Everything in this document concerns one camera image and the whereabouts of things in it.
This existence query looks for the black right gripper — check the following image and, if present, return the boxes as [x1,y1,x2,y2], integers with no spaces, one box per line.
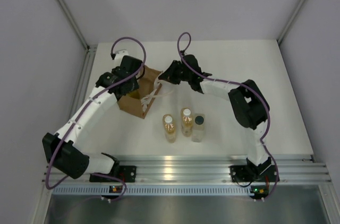
[158,61,191,85]

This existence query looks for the jute watermelon canvas bag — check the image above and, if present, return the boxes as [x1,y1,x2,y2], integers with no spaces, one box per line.
[117,66,174,119]

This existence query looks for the white cap bottle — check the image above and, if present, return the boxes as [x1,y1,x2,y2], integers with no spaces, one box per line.
[163,114,176,143]
[181,108,193,137]

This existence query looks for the clear bottle dark cap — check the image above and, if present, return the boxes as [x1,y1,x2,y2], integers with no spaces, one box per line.
[191,114,206,142]

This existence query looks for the red cap bottle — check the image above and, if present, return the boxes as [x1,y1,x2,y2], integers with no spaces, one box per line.
[128,90,140,99]

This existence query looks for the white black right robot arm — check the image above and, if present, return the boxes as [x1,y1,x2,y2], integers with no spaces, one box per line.
[159,54,272,182]

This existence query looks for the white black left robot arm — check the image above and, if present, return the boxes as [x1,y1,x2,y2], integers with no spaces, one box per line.
[42,54,144,182]

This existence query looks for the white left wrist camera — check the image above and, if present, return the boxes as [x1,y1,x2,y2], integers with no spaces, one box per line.
[110,49,129,62]

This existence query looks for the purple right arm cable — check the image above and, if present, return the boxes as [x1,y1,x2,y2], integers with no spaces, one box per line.
[176,32,280,203]

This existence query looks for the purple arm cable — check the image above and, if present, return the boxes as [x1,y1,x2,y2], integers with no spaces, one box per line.
[176,32,280,203]
[44,37,147,203]

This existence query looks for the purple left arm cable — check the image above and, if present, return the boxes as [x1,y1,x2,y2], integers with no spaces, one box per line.
[44,37,147,203]

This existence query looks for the aluminium front rail frame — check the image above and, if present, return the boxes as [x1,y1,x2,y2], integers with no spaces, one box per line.
[42,154,333,185]

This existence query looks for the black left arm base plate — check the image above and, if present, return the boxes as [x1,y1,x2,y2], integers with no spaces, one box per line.
[89,165,137,183]

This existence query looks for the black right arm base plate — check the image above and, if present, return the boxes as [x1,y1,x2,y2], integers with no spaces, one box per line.
[229,165,278,183]

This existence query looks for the left aluminium corner post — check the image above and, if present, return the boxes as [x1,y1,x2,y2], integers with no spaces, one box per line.
[55,0,89,50]

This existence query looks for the aluminium corner post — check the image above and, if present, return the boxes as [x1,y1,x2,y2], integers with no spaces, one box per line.
[55,0,89,50]
[276,0,308,46]

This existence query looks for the grey slotted cable duct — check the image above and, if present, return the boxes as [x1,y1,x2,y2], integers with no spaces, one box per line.
[52,185,265,196]

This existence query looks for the right aluminium corner post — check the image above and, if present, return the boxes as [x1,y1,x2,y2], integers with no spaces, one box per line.
[276,0,308,46]

